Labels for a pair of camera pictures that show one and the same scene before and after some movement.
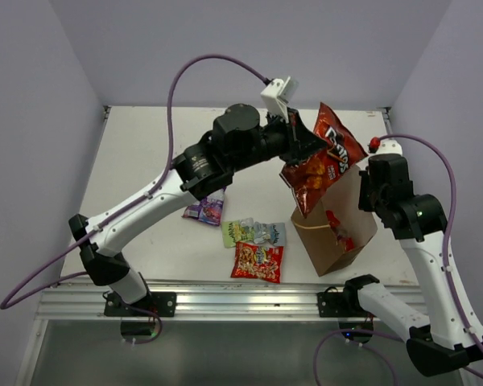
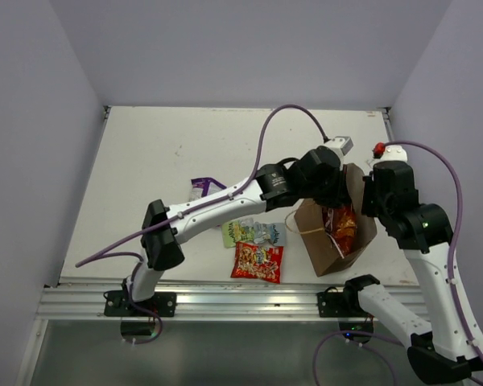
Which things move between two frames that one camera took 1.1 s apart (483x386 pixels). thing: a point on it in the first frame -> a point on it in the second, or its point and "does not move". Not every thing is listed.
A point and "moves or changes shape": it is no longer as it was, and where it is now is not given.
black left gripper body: x=276 y=138 -> x=330 y=193
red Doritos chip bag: x=309 y=175 moves or changes shape
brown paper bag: x=345 y=199 does not move
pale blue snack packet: x=273 y=233 does not move
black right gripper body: x=369 y=196 does not move
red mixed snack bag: x=252 y=261 does not move
